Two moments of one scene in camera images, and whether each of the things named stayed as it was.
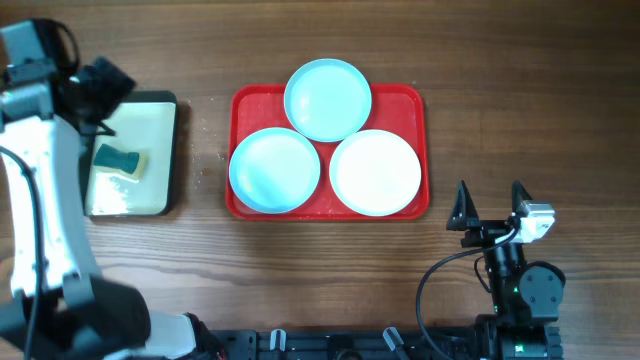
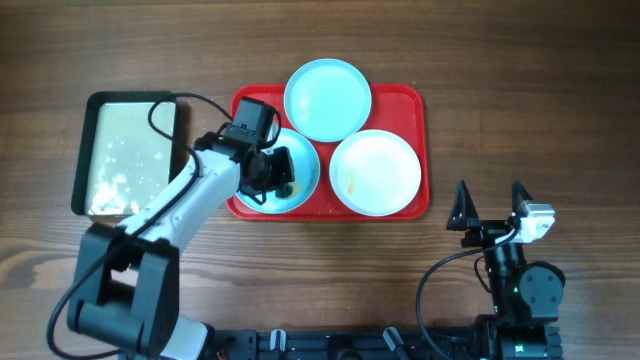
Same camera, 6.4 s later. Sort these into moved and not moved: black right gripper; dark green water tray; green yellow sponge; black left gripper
Moved: green yellow sponge; black left gripper
Not moved: dark green water tray; black right gripper
